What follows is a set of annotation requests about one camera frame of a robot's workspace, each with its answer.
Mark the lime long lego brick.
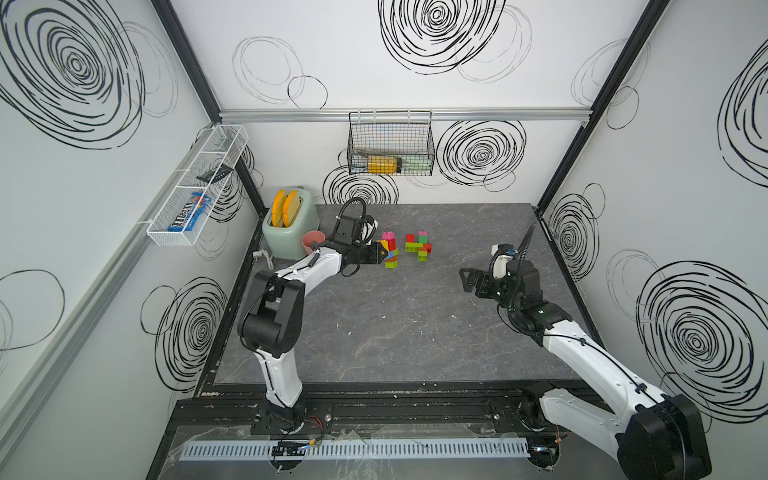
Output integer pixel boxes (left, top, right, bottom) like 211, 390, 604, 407
405, 242, 424, 252

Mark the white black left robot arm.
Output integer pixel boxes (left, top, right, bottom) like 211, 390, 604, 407
237, 214, 388, 411

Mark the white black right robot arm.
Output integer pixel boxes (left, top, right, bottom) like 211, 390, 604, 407
459, 252, 712, 479

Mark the pink plastic cup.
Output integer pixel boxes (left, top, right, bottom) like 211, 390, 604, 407
301, 230, 326, 254

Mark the right toy bread slice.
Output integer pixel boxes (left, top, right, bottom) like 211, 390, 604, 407
284, 190, 301, 227

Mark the toy bread slice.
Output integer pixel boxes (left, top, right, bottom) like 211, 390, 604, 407
284, 190, 301, 227
271, 190, 287, 228

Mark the mint green toaster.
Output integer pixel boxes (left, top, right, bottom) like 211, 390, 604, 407
262, 188, 319, 260

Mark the left toy bread slice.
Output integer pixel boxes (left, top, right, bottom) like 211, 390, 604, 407
271, 190, 287, 228

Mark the yellow box in basket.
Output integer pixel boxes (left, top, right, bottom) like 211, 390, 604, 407
367, 155, 402, 175

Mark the light green box in basket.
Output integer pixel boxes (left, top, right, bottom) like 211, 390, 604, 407
401, 154, 433, 176

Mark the black remote on shelf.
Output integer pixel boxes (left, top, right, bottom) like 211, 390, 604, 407
196, 164, 233, 184

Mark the blue snack packet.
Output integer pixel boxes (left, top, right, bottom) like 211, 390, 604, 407
167, 192, 210, 232

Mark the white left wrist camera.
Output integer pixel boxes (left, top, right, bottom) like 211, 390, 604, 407
361, 220, 378, 242

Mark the black wire wall basket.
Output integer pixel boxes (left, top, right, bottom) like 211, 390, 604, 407
346, 109, 436, 175

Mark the white slotted cable duct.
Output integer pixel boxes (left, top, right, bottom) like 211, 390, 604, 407
178, 438, 530, 461

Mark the white wire wall shelf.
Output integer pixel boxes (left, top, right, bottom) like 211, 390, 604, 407
146, 124, 248, 247

